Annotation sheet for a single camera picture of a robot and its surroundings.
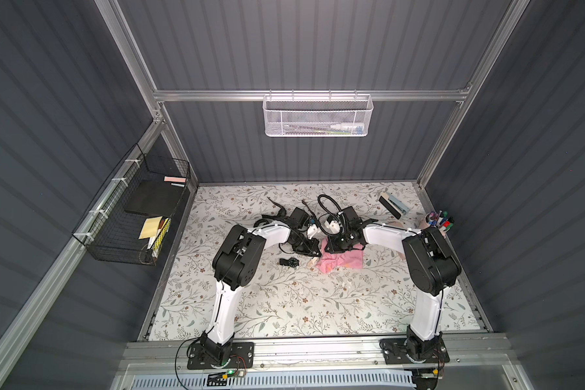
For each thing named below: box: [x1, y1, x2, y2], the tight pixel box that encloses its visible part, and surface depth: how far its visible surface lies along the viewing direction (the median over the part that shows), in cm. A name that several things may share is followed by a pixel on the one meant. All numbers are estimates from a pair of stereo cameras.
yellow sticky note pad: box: [137, 216, 164, 240], surface depth 74 cm
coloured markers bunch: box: [427, 209, 455, 232], surface depth 93 cm
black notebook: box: [124, 175, 187, 219], surface depth 78 cm
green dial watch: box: [279, 256, 300, 269], surface depth 95 cm
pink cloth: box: [315, 242, 365, 274], surface depth 93 cm
